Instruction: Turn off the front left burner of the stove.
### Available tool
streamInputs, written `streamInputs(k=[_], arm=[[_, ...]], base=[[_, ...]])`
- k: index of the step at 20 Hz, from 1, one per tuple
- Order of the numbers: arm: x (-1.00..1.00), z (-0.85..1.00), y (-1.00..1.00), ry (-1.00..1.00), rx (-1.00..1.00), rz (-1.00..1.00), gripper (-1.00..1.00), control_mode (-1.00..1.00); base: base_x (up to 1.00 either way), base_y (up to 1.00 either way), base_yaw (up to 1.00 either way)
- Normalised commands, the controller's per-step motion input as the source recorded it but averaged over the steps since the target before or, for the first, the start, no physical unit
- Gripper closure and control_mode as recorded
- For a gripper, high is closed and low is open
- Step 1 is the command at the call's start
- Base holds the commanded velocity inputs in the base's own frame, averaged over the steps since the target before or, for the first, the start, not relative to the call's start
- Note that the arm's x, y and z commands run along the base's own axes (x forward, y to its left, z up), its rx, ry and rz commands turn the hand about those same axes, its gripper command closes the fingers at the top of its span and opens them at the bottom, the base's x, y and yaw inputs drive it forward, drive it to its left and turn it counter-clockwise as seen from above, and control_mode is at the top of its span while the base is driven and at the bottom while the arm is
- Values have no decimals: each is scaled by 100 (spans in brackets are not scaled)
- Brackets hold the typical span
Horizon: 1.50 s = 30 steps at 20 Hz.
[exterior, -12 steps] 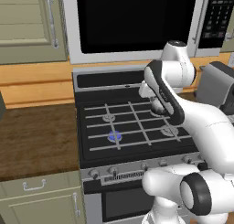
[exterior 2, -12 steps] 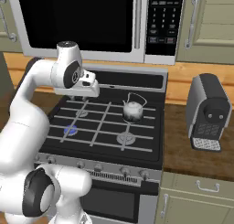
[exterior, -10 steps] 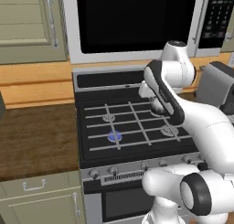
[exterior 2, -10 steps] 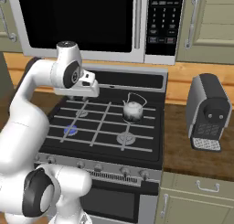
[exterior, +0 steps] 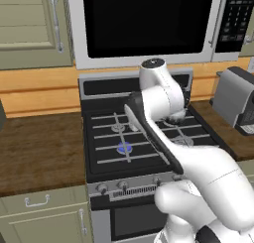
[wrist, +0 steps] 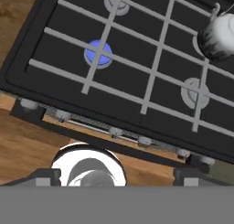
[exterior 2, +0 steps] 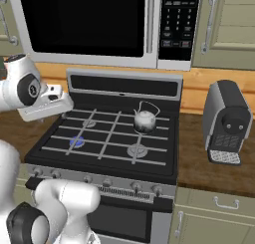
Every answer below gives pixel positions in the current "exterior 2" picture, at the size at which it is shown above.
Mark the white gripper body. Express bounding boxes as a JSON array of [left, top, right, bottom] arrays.
[[16, 93, 75, 123]]

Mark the black and silver stove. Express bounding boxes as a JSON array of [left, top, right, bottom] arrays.
[[23, 67, 184, 244]]

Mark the pale green cupboard door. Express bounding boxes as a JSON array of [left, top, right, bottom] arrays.
[[192, 0, 255, 71], [168, 204, 255, 244], [0, 0, 25, 57]]

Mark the black microwave door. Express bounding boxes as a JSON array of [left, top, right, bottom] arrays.
[[7, 0, 161, 70]]

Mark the silver kettle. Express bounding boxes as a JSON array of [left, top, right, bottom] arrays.
[[132, 100, 161, 134]]

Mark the black glass oven door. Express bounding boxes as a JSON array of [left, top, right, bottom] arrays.
[[87, 201, 172, 244]]

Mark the silver microwave oven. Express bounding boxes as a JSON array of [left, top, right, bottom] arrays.
[[7, 0, 203, 72]]

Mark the grey and black coffee machine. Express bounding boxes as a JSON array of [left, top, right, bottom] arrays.
[[202, 79, 254, 166]]

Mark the pale green drawer front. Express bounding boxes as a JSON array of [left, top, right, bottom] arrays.
[[173, 186, 255, 228]]

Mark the silver cupboard handle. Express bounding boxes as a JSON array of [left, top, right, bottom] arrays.
[[0, 0, 20, 47], [200, 0, 219, 55], [174, 210, 185, 239]]

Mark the silver microwave door handle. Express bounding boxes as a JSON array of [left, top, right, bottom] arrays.
[[146, 0, 156, 55]]

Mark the silver drawer handle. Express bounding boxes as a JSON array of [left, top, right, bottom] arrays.
[[212, 195, 241, 211]]

